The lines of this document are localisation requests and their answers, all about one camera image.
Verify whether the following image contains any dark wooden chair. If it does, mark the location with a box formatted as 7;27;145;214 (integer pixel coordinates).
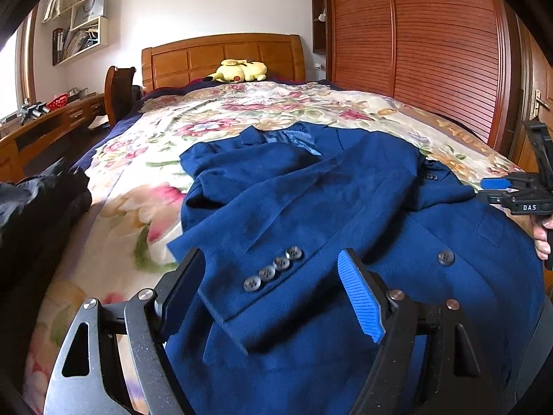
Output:
104;66;141;128

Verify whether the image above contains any black device on desk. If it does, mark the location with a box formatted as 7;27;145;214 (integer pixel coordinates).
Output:
19;102;50;126

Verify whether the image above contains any red basket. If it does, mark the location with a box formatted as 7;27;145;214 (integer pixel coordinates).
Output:
46;93;68;111

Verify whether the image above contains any floral bed blanket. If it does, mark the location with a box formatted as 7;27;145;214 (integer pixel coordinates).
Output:
22;81;516;413

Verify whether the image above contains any wooden bed headboard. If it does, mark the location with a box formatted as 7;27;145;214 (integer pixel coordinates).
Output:
141;33;306;93

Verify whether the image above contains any wooden door with handle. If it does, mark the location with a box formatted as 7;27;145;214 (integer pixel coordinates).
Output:
510;19;552;172

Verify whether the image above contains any black clothing pile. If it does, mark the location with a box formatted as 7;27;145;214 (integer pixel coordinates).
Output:
0;163;93;355

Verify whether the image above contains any wooden desk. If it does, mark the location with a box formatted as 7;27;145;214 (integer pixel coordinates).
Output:
1;94;105;182

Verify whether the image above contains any blue suit jacket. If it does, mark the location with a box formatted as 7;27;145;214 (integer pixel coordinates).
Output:
167;124;545;414

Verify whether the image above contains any white wall shelf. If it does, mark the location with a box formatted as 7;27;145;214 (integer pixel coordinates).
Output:
41;0;109;66

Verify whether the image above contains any yellow Pikachu plush toy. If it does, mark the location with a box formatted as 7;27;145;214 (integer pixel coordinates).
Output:
203;59;268;83

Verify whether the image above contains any person's right hand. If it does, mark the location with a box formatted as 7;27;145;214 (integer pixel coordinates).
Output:
531;215;553;260

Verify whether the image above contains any wooden louvered wardrobe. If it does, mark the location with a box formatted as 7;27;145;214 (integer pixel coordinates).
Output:
313;0;520;154

